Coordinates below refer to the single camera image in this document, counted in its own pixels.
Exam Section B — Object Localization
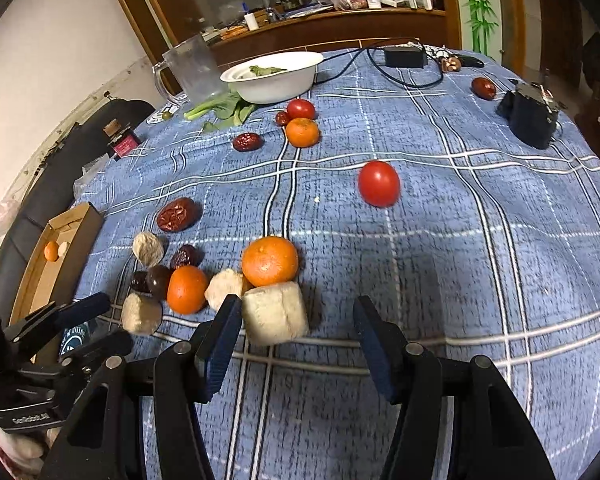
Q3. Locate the black cable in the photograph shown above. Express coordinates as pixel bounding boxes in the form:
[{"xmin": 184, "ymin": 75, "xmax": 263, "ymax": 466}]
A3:
[{"xmin": 313, "ymin": 41, "xmax": 446, "ymax": 90}]

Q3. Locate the black power adapter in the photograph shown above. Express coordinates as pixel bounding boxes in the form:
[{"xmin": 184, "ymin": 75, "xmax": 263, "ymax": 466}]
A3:
[{"xmin": 384, "ymin": 46, "xmax": 428, "ymax": 68}]

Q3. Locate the small dark jujube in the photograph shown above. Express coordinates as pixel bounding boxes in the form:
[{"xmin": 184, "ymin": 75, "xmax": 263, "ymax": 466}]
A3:
[{"xmin": 130, "ymin": 271, "xmax": 149, "ymax": 294}]

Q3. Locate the round beige yam piece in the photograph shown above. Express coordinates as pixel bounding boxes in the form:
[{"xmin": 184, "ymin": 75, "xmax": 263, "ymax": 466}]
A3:
[{"xmin": 204, "ymin": 269, "xmax": 252, "ymax": 312}]

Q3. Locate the white bowl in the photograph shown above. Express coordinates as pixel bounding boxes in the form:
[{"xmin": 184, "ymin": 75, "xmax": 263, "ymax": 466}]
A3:
[{"xmin": 220, "ymin": 51, "xmax": 324, "ymax": 105}]

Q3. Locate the clear plastic pitcher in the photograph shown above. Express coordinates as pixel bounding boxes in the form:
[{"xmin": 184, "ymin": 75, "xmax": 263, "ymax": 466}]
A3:
[{"xmin": 152, "ymin": 35, "xmax": 228, "ymax": 105}]

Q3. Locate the large red tomato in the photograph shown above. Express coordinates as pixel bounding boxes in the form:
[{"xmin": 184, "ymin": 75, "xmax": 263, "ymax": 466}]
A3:
[{"xmin": 358, "ymin": 160, "xmax": 400, "ymax": 208}]

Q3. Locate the cardboard tray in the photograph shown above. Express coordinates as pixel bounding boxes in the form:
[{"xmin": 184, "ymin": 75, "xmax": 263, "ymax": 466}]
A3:
[{"xmin": 9, "ymin": 203, "xmax": 102, "ymax": 325}]

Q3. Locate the large beige yam chunk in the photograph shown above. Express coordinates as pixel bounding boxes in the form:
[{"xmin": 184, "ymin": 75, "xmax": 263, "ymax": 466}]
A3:
[{"xmin": 242, "ymin": 282, "xmax": 309, "ymax": 347}]

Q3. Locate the tiny red jujube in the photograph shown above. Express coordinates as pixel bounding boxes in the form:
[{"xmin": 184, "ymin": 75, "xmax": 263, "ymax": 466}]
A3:
[{"xmin": 275, "ymin": 112, "xmax": 290, "ymax": 127}]

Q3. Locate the gloved left hand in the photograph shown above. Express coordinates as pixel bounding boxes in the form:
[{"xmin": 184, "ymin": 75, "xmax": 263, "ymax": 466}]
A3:
[{"xmin": 0, "ymin": 427, "xmax": 61, "ymax": 479}]

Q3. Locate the small red ink bottle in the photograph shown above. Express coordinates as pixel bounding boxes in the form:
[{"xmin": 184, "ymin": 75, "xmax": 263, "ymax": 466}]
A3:
[{"xmin": 102, "ymin": 119, "xmax": 140, "ymax": 160}]

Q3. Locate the small red tomato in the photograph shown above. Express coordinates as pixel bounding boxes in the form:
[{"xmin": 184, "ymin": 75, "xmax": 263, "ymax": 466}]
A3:
[{"xmin": 286, "ymin": 99, "xmax": 316, "ymax": 120}]

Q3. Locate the large wrinkled red jujube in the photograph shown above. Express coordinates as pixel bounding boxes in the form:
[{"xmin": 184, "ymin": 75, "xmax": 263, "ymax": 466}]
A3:
[{"xmin": 156, "ymin": 197, "xmax": 202, "ymax": 233}]

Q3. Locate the dark purple passion fruit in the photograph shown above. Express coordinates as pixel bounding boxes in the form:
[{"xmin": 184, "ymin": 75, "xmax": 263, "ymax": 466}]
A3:
[{"xmin": 146, "ymin": 264, "xmax": 172, "ymax": 301}]

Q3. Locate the round blue emblem mat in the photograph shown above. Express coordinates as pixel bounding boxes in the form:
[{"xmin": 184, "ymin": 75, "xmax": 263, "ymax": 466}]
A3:
[{"xmin": 59, "ymin": 320, "xmax": 99, "ymax": 356}]

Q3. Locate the black cup with utensils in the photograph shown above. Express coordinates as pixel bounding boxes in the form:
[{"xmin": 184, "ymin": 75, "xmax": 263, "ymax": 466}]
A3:
[{"xmin": 495, "ymin": 76, "xmax": 564, "ymax": 150}]

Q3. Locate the black leather sofa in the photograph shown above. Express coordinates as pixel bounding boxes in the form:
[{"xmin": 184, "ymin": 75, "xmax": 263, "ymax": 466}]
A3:
[{"xmin": 0, "ymin": 99, "xmax": 155, "ymax": 325}]

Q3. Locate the wooden cabinet counter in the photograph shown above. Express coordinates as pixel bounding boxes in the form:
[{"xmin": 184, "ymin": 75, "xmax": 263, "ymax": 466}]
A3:
[{"xmin": 99, "ymin": 0, "xmax": 516, "ymax": 97}]

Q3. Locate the green leafy vegetable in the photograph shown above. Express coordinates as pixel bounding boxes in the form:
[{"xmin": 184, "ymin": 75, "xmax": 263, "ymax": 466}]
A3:
[{"xmin": 183, "ymin": 91, "xmax": 257, "ymax": 133}]

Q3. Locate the blue plaid tablecloth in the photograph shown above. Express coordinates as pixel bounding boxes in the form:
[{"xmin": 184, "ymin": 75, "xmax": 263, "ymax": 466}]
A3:
[{"xmin": 76, "ymin": 51, "xmax": 600, "ymax": 479}]

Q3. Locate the far red jujube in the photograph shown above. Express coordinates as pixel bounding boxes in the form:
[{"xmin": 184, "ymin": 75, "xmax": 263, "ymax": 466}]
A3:
[{"xmin": 232, "ymin": 132, "xmax": 263, "ymax": 153}]

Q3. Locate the small brown figurine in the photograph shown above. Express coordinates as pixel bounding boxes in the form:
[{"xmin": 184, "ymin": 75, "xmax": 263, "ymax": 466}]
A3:
[{"xmin": 438, "ymin": 56, "xmax": 462, "ymax": 73}]

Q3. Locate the white cup on counter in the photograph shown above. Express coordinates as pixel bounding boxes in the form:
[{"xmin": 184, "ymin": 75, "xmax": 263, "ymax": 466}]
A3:
[{"xmin": 244, "ymin": 13, "xmax": 260, "ymax": 32}]

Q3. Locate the big orange mandarin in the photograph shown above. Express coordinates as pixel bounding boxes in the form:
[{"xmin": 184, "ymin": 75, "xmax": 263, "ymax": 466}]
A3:
[{"xmin": 242, "ymin": 236, "xmax": 299, "ymax": 287}]

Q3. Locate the red jujube near cup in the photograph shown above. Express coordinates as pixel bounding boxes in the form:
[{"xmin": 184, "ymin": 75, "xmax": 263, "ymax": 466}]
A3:
[{"xmin": 470, "ymin": 77, "xmax": 498, "ymax": 101}]

